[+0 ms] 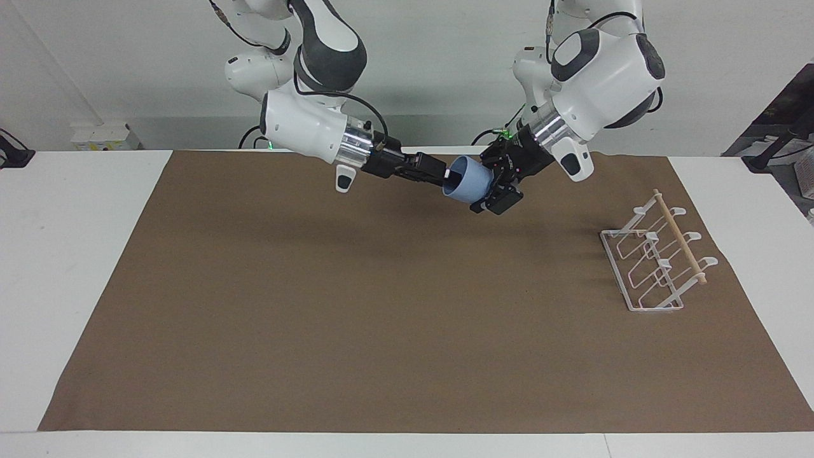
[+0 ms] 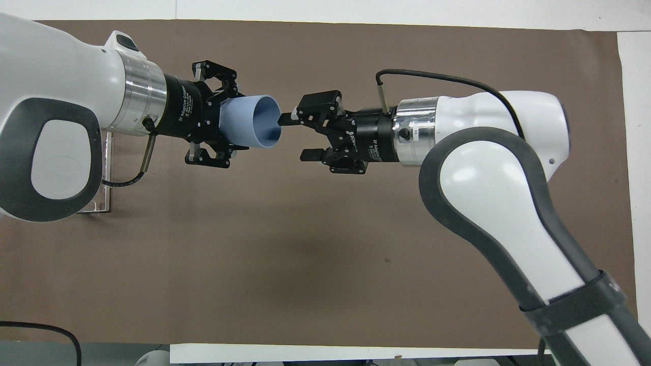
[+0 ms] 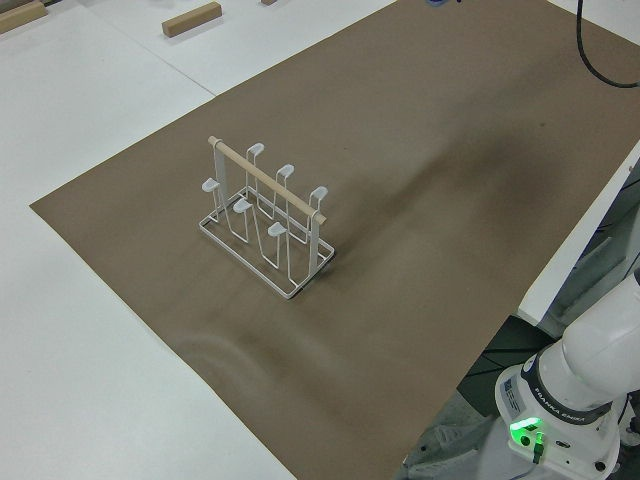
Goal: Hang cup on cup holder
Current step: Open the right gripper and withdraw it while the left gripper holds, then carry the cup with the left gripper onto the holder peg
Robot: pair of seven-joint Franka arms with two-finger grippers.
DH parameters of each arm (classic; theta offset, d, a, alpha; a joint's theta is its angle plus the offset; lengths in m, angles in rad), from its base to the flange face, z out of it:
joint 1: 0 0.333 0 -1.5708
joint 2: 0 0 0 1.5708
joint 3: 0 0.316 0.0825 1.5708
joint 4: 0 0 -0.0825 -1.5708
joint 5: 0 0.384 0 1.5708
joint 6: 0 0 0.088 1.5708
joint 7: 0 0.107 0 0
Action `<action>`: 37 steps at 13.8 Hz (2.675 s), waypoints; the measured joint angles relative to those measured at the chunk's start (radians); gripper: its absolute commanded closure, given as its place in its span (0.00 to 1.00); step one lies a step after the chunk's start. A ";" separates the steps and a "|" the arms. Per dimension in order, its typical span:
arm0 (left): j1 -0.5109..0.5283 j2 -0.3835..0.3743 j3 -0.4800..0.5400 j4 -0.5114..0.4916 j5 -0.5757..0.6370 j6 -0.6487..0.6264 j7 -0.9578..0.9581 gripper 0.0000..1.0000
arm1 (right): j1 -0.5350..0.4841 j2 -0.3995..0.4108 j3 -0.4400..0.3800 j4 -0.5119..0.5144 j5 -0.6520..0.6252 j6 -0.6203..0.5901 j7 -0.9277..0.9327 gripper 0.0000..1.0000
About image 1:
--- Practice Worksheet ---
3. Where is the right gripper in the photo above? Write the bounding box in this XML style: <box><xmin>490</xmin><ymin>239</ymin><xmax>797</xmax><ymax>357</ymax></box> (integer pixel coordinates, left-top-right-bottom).
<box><xmin>362</xmin><ymin>132</ymin><xmax>460</xmax><ymax>191</ymax></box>

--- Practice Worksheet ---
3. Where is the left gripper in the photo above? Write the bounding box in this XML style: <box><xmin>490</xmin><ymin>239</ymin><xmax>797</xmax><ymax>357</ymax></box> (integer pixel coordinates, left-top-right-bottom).
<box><xmin>472</xmin><ymin>125</ymin><xmax>555</xmax><ymax>216</ymax></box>

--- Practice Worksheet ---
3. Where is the light blue cup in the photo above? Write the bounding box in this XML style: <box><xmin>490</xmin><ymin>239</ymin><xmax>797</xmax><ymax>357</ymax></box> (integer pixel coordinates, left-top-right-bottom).
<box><xmin>443</xmin><ymin>156</ymin><xmax>495</xmax><ymax>204</ymax></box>

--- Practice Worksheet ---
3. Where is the black stand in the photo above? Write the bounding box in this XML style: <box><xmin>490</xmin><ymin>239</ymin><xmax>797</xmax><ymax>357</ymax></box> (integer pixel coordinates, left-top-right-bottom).
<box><xmin>722</xmin><ymin>64</ymin><xmax>814</xmax><ymax>173</ymax></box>
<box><xmin>0</xmin><ymin>129</ymin><xmax>36</xmax><ymax>170</ymax></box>

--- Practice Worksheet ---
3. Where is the white printed box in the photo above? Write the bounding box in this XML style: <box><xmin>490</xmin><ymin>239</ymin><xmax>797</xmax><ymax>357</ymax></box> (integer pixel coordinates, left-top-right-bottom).
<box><xmin>795</xmin><ymin>145</ymin><xmax>814</xmax><ymax>202</ymax></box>

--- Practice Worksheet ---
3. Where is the black cable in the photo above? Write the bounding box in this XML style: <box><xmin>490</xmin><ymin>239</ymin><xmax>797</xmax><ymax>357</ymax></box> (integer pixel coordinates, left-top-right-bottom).
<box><xmin>293</xmin><ymin>70</ymin><xmax>390</xmax><ymax>150</ymax></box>
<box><xmin>238</xmin><ymin>125</ymin><xmax>271</xmax><ymax>150</ymax></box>
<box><xmin>209</xmin><ymin>0</ymin><xmax>293</xmax><ymax>53</ymax></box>
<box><xmin>544</xmin><ymin>0</ymin><xmax>638</xmax><ymax>64</ymax></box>
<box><xmin>472</xmin><ymin>105</ymin><xmax>526</xmax><ymax>146</ymax></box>

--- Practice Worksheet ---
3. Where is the white wire cup holder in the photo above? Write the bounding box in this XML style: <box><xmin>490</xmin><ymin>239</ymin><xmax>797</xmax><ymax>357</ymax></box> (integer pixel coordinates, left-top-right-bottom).
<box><xmin>600</xmin><ymin>189</ymin><xmax>719</xmax><ymax>312</ymax></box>

